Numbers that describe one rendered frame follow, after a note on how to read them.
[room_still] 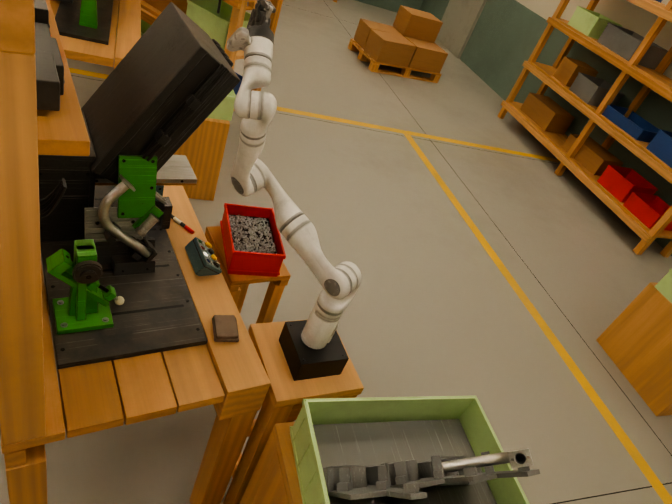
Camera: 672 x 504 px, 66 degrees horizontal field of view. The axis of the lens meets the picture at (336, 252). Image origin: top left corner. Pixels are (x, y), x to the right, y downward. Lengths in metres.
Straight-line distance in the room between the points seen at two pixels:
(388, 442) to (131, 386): 0.79
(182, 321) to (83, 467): 0.94
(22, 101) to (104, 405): 0.91
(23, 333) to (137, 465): 1.36
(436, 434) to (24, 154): 1.43
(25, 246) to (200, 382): 0.76
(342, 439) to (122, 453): 1.13
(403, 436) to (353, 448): 0.19
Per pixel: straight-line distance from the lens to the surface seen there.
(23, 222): 1.01
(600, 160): 6.76
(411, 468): 1.63
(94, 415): 1.56
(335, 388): 1.77
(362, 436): 1.71
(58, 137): 1.28
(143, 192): 1.80
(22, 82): 0.88
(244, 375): 1.64
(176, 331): 1.71
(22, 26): 0.84
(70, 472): 2.47
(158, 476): 2.46
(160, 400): 1.58
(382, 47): 7.53
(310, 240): 1.52
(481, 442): 1.85
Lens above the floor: 2.19
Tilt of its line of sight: 36 degrees down
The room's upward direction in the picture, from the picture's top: 23 degrees clockwise
